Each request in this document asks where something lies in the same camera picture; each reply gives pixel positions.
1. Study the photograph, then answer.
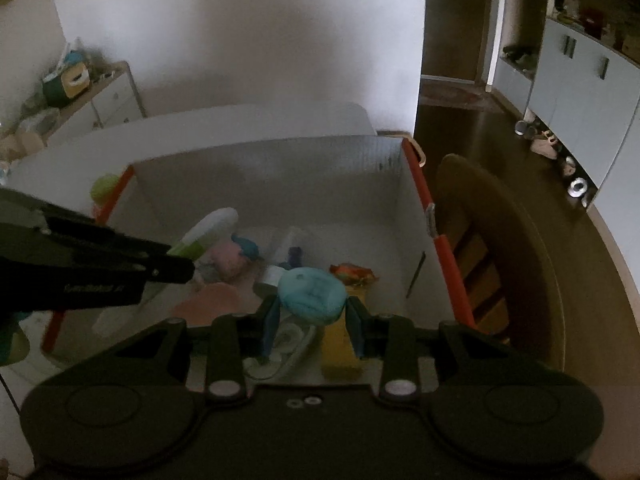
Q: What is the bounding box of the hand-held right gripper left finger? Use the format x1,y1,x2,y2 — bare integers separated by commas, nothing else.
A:
112,295,282,402

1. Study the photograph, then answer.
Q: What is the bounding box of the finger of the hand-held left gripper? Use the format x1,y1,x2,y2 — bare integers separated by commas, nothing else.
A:
0,188,196,286

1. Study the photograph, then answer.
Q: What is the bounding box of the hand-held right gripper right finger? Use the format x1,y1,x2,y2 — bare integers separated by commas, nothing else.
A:
345,296,512,402

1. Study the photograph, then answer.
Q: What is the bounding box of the clear tape dispenser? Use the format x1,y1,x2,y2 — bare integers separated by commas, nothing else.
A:
244,312,322,382

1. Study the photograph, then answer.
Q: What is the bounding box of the teal round face disc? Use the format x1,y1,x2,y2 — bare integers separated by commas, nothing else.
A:
277,267,347,325

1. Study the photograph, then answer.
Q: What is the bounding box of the pink bowl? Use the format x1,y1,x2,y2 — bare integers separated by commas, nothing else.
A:
174,283,252,329

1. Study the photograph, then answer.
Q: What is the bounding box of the orange fish toy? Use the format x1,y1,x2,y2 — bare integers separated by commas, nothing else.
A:
328,262,379,289

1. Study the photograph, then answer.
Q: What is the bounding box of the white green marker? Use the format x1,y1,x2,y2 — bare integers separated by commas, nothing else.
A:
167,207,240,259

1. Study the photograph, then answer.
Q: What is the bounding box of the pink-haired doll figure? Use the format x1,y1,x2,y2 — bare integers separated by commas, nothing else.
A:
196,235,261,284

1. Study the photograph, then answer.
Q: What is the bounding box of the red storage box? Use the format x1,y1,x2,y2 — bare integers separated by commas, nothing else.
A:
40,132,477,392

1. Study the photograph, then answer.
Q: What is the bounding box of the yellow notepad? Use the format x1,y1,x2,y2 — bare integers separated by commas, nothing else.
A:
320,287,367,382

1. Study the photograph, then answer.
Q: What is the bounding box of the white drawer cabinet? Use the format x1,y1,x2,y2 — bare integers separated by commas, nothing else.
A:
45,60,149,134

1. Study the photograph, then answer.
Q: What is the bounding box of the wooden chair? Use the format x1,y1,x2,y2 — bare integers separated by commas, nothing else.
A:
434,153,567,377

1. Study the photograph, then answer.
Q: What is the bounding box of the green teal bag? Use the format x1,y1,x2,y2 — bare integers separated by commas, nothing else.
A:
42,50,94,109

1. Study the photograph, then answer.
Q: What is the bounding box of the white shoe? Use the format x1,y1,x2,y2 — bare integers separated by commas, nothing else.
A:
529,129,561,159

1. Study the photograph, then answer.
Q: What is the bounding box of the shiny silver shoe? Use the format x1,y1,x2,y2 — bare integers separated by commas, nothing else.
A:
562,157,597,202

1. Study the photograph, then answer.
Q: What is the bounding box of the brown door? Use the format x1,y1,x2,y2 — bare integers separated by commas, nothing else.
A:
424,0,495,87

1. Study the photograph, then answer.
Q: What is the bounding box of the red container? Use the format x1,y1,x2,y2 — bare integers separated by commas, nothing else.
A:
580,7,607,37

